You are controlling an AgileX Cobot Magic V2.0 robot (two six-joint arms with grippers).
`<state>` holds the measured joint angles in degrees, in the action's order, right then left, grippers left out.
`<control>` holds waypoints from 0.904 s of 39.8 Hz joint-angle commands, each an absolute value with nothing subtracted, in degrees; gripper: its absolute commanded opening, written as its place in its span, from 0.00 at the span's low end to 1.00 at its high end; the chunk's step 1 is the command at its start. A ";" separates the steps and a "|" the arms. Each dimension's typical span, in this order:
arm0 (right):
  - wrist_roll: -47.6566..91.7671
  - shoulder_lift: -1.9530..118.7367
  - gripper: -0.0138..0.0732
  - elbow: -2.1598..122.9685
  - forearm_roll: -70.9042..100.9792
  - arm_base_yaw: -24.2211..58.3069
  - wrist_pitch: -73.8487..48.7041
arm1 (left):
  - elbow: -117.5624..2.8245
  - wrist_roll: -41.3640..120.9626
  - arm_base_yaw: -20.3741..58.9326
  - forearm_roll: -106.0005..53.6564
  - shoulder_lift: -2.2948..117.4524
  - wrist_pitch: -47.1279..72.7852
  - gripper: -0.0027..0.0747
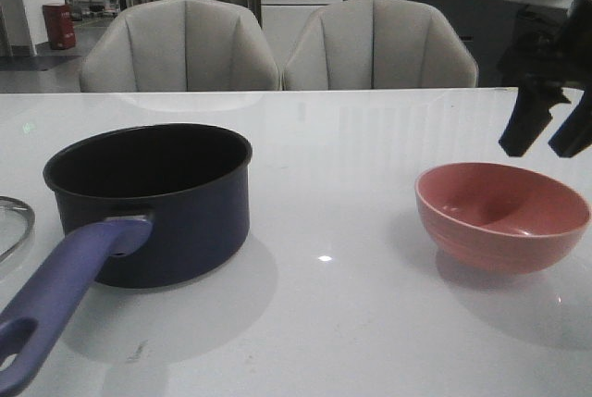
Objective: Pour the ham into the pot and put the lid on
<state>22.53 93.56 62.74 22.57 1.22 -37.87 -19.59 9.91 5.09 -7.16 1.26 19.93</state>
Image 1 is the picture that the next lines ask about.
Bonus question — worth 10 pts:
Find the left grey upholstered chair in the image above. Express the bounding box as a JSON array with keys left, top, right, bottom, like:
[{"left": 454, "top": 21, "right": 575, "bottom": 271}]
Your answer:
[{"left": 80, "top": 0, "right": 280, "bottom": 93}]

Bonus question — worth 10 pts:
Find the glass pot lid purple knob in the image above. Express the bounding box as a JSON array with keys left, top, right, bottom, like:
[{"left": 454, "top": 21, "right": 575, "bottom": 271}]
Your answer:
[{"left": 1, "top": 196, "right": 35, "bottom": 262}]

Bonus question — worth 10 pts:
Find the pink bowl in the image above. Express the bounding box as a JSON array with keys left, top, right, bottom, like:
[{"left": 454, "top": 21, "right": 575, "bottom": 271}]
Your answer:
[{"left": 414, "top": 162, "right": 591, "bottom": 274}]

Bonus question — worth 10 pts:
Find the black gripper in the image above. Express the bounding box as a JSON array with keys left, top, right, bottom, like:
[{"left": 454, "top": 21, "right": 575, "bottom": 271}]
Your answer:
[{"left": 499, "top": 0, "right": 591, "bottom": 157}]

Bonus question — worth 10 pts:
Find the red bin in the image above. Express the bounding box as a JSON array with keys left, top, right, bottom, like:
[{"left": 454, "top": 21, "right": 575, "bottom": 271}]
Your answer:
[{"left": 43, "top": 3, "right": 76, "bottom": 50}]

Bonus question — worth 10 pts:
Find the grey upholstered chair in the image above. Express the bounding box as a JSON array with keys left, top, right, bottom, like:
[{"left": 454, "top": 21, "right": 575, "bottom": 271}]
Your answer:
[
  {"left": 80, "top": 0, "right": 280, "bottom": 93},
  {"left": 283, "top": 0, "right": 479, "bottom": 91}
]

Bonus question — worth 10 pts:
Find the right grey upholstered chair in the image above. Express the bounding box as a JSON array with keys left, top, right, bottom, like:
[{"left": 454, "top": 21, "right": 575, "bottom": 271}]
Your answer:
[{"left": 283, "top": 0, "right": 479, "bottom": 91}]

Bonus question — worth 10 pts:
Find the dark blue saucepan purple handle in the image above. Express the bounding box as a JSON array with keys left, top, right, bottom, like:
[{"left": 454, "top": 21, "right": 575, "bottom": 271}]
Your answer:
[{"left": 1, "top": 123, "right": 253, "bottom": 396}]

